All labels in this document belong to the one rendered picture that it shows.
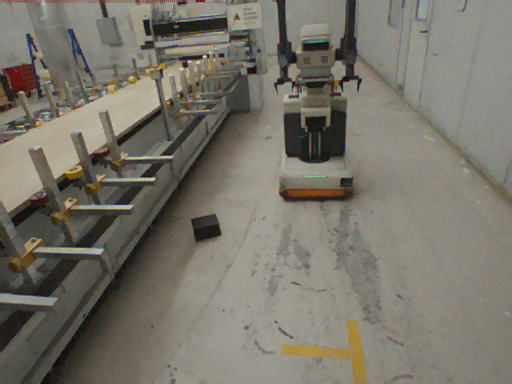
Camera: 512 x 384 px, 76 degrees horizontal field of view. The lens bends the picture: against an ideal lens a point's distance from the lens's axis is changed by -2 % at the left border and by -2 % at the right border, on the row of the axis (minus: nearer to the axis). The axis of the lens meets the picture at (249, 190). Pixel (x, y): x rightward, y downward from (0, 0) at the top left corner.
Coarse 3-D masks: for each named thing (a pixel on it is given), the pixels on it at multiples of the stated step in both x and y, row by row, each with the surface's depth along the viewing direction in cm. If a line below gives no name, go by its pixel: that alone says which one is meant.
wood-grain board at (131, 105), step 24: (168, 72) 428; (120, 96) 317; (144, 96) 306; (168, 96) 296; (72, 120) 252; (96, 120) 245; (120, 120) 238; (24, 144) 209; (48, 144) 204; (72, 144) 200; (96, 144) 195; (0, 168) 175; (24, 168) 172; (0, 192) 148; (24, 192) 146
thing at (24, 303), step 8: (0, 296) 98; (8, 296) 97; (16, 296) 97; (24, 296) 97; (0, 304) 96; (8, 304) 96; (16, 304) 95; (24, 304) 94; (32, 304) 94; (40, 304) 94; (48, 304) 93; (56, 304) 94; (48, 312) 94
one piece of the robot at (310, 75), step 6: (300, 72) 244; (306, 72) 243; (312, 72) 242; (318, 72) 242; (324, 72) 241; (330, 72) 240; (300, 78) 242; (306, 78) 241; (312, 78) 239; (318, 78) 237; (324, 78) 236; (330, 78) 234; (300, 84) 240; (312, 84) 247; (318, 84) 247; (330, 84) 246
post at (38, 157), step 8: (32, 152) 124; (40, 152) 125; (32, 160) 126; (40, 160) 125; (40, 168) 127; (48, 168) 129; (40, 176) 129; (48, 176) 129; (48, 184) 130; (56, 184) 133; (48, 192) 132; (56, 192) 134; (56, 200) 134; (56, 208) 136; (64, 208) 138; (64, 224) 139; (72, 224) 143; (64, 232) 141; (72, 232) 143
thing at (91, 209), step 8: (40, 208) 143; (48, 208) 142; (72, 208) 140; (80, 208) 140; (88, 208) 139; (96, 208) 138; (104, 208) 138; (112, 208) 137; (120, 208) 137; (128, 208) 136
